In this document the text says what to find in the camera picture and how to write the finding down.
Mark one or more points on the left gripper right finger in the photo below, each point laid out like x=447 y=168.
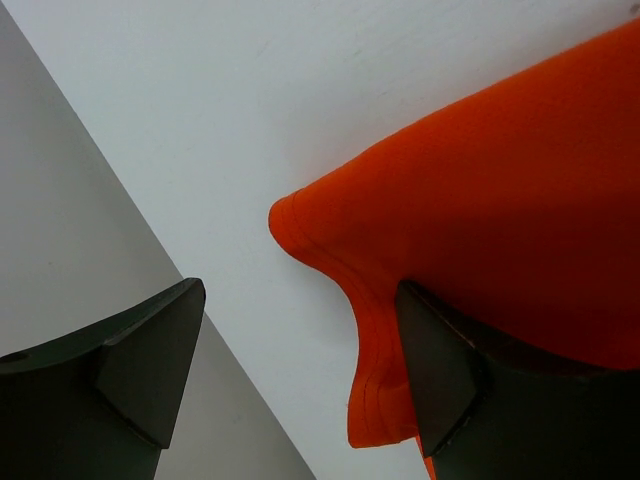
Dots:
x=489 y=406

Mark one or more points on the orange t shirt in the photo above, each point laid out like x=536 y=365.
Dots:
x=518 y=204

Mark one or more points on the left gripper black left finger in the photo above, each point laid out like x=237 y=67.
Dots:
x=101 y=402

